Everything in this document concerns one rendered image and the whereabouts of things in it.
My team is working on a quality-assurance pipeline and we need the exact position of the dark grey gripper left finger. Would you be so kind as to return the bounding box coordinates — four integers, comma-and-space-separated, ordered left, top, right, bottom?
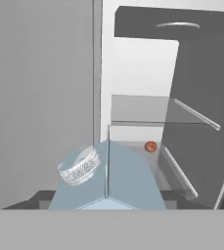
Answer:
1, 189, 58, 210

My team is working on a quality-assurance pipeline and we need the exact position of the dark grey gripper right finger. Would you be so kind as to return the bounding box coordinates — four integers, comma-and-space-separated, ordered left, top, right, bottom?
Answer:
159, 189, 213, 210

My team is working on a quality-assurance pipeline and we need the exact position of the pale blue milk carton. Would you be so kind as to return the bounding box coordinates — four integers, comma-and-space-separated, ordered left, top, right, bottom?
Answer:
48, 140, 168, 211

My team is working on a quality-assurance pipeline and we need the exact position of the glass fridge shelf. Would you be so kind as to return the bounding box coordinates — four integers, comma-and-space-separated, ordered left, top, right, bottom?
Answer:
110, 94, 222, 132

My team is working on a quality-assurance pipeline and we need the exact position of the grey fridge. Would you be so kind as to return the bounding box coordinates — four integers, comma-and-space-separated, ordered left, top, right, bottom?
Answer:
93, 0, 224, 210

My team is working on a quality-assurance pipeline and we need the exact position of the dark grey fridge drawer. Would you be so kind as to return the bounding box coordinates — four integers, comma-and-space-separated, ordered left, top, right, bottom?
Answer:
113, 5, 224, 42

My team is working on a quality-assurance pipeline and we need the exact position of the orange-red round fruit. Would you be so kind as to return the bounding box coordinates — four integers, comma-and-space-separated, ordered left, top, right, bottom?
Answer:
144, 141, 157, 153

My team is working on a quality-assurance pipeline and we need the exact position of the silver drawer handle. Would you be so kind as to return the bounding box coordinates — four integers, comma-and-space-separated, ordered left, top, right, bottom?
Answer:
155, 21, 202, 30

